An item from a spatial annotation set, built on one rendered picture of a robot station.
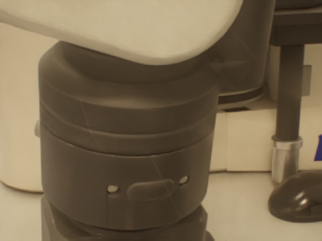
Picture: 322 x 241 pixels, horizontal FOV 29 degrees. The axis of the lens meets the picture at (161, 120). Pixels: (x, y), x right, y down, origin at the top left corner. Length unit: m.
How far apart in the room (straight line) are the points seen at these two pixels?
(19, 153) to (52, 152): 0.36
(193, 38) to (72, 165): 0.09
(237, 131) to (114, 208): 0.42
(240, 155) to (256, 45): 0.42
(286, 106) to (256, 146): 0.08
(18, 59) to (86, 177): 0.35
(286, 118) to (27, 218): 0.28
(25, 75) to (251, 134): 0.25
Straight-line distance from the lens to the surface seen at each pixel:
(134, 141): 0.28
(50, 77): 0.29
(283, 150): 0.67
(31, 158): 0.66
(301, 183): 0.63
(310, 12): 0.60
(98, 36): 0.24
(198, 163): 0.30
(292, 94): 0.65
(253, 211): 0.64
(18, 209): 0.65
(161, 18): 0.24
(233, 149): 0.71
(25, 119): 0.65
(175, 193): 0.30
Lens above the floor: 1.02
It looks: 17 degrees down
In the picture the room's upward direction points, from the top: straight up
